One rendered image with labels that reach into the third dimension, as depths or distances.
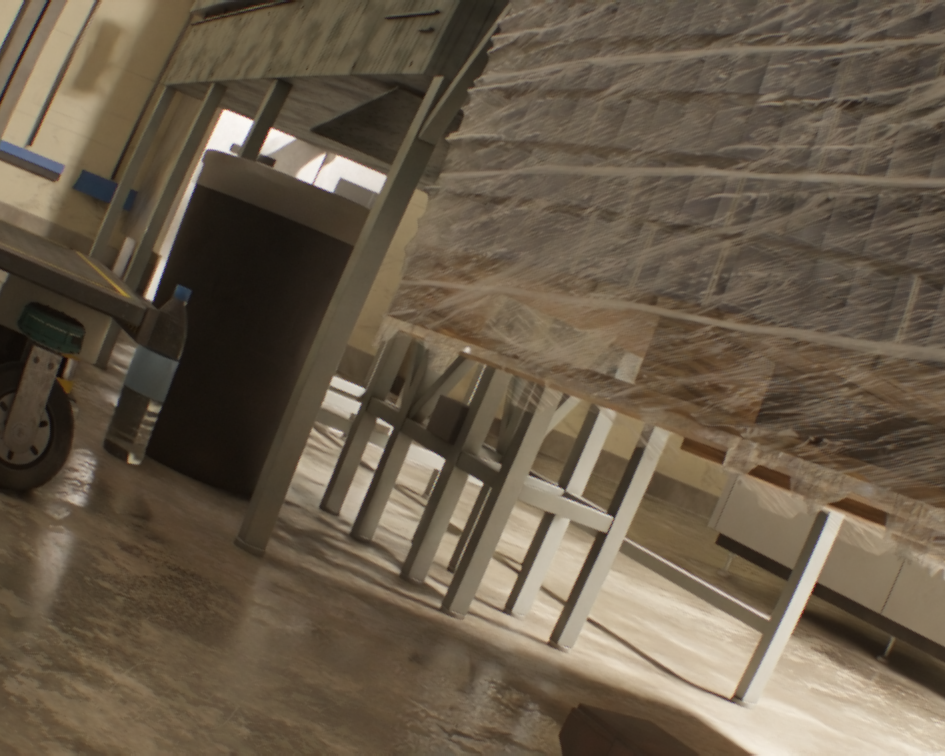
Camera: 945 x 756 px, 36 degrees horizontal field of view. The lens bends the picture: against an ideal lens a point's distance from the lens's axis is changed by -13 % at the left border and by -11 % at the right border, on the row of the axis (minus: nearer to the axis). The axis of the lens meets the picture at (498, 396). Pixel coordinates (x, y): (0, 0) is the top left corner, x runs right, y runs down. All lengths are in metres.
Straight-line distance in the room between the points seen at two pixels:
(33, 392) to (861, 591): 3.72
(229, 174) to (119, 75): 5.72
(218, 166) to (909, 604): 2.93
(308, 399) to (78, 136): 6.24
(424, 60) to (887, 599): 3.09
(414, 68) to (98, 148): 6.12
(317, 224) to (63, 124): 5.77
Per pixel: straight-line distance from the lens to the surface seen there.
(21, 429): 2.08
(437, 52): 2.59
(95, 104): 8.65
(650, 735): 1.85
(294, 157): 7.42
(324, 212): 2.95
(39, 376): 2.07
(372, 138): 3.08
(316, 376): 2.50
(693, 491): 10.23
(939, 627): 4.96
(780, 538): 5.77
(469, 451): 2.91
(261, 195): 2.94
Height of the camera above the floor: 0.44
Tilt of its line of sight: 1 degrees down
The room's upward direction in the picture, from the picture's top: 23 degrees clockwise
